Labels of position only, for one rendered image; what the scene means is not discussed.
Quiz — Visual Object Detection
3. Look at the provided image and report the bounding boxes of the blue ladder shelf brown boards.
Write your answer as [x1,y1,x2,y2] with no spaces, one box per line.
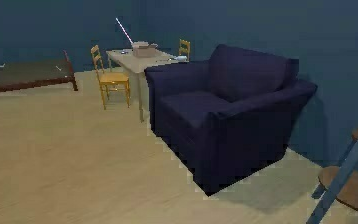
[306,119,358,224]

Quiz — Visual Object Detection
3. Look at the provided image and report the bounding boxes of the beige wooden table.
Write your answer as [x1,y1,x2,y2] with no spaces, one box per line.
[105,48,181,124]

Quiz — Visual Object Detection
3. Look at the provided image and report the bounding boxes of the dark blue armchair sofa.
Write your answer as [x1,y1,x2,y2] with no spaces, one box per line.
[144,43,319,197]

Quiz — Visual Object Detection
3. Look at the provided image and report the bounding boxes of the brown cardboard box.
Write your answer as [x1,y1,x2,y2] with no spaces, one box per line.
[131,41,159,59]

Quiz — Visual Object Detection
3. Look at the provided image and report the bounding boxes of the dark wooden low table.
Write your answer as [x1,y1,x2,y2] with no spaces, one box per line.
[0,49,79,95]

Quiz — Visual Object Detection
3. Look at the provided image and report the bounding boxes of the yellow wooden chair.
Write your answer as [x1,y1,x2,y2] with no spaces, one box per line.
[178,38,191,62]
[90,44,132,111]

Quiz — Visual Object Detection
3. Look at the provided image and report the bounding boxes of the white thin rod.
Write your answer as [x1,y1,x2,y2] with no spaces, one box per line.
[115,17,135,46]

